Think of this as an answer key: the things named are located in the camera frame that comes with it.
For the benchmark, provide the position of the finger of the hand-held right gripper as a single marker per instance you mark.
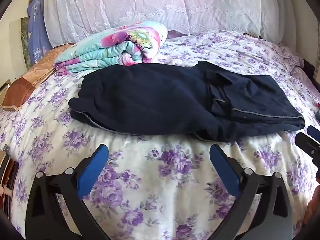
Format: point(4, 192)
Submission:
point(314, 131)
point(307, 142)

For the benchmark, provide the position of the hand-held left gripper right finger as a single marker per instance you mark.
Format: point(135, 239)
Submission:
point(225, 170)

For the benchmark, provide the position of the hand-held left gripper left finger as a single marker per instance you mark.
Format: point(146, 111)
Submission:
point(93, 170)

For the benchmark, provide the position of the navy blue pants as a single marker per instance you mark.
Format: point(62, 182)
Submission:
point(175, 102)

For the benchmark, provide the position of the person's right forearm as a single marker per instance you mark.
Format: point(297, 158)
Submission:
point(312, 210)

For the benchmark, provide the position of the teal cloth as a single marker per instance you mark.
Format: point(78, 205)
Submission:
point(318, 115)

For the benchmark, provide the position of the purple floral bed sheet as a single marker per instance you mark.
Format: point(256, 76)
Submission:
point(160, 180)

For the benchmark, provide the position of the wooden bedside furniture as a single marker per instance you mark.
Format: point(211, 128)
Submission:
point(6, 175)

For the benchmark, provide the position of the brown satin pillow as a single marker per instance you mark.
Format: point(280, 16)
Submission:
point(32, 77)

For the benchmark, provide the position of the folded floral quilt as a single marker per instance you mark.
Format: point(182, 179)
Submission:
point(112, 50)

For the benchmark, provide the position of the green framed picture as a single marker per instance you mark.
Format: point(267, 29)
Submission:
point(24, 40)

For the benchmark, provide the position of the blue patterned cloth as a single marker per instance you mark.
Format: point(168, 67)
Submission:
point(36, 30)

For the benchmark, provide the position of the dark bed frame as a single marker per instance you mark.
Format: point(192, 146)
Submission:
point(311, 72)

